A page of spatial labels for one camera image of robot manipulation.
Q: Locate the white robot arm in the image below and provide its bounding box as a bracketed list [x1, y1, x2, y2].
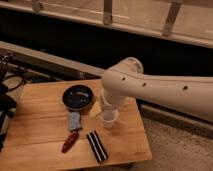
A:
[99, 57, 213, 122]

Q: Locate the translucent plastic cup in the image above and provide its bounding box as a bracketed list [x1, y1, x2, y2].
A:
[99, 110, 119, 129]

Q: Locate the blue grey cloth piece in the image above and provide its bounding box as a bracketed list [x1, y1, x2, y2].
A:
[68, 111, 82, 131]

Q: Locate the black white striped block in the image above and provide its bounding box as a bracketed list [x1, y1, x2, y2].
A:
[86, 131, 108, 163]

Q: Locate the wooden table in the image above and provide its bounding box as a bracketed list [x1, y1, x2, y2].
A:
[0, 81, 152, 171]

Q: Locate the black cables and equipment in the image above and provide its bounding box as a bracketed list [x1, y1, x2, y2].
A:
[0, 53, 26, 153]

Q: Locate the metal railing frame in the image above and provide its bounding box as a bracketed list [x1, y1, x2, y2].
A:
[0, 0, 213, 49]

